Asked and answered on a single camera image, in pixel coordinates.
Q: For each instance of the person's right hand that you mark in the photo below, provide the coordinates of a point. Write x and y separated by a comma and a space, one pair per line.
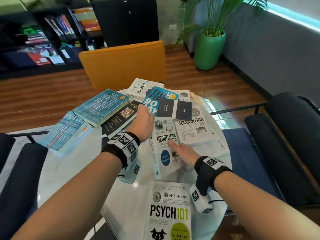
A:
187, 156

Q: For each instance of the person's left hand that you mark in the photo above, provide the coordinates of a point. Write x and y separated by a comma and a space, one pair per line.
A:
141, 124

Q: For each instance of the black book with barcode print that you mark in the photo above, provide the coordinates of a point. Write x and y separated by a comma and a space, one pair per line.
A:
117, 119

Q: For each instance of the blue book with yellow dot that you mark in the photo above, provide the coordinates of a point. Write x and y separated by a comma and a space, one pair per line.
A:
152, 97

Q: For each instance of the thin black book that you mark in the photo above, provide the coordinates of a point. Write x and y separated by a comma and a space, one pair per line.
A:
166, 108

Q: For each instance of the white book with body sketches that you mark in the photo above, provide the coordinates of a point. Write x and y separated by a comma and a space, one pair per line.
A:
142, 87

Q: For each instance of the teal hardcover book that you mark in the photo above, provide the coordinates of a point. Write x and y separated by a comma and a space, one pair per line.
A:
100, 107

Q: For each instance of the white book with gold circle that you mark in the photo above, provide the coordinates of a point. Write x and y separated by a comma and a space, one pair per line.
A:
183, 96

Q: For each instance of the light blue paperback book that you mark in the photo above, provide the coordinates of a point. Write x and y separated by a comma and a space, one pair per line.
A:
62, 129

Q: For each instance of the person's left forearm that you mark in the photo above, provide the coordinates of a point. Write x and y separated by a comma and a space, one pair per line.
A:
70, 202

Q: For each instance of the person's right forearm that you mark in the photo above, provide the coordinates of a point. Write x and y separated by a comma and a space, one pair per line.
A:
262, 212

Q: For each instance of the row of shelved books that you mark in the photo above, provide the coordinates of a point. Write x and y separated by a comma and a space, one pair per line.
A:
62, 24

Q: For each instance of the black marker-tagged wristband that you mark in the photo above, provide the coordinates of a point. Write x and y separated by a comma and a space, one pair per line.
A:
207, 177
125, 142

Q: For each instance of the orange upholstered chair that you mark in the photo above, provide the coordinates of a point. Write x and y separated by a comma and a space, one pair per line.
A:
122, 64

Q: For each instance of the white marble table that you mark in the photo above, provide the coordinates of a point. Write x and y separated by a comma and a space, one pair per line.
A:
132, 194

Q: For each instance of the green plant pot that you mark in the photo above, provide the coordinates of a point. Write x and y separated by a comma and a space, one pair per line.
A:
208, 52

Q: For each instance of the black roll-cushion lounge chair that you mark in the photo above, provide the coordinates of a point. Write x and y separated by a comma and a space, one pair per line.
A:
287, 137
15, 184

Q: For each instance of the black cabinet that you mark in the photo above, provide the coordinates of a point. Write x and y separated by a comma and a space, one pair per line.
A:
125, 22

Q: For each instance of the orange striped boxes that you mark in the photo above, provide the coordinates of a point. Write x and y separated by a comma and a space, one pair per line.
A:
90, 24

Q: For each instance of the black bookshelf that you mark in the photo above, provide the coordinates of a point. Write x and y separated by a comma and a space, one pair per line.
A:
37, 72

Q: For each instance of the grey patterned rug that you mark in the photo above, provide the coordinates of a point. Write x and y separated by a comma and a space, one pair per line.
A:
22, 128

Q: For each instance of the red box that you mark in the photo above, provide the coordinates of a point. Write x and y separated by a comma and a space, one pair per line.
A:
37, 59

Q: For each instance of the green palm plant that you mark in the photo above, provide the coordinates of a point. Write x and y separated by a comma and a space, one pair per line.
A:
217, 14

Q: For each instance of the white marker-tagged wrist camera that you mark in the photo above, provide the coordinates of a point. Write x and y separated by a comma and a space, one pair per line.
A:
132, 172
200, 199

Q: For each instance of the white wall outlet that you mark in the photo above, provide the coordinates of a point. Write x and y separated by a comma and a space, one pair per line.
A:
172, 27

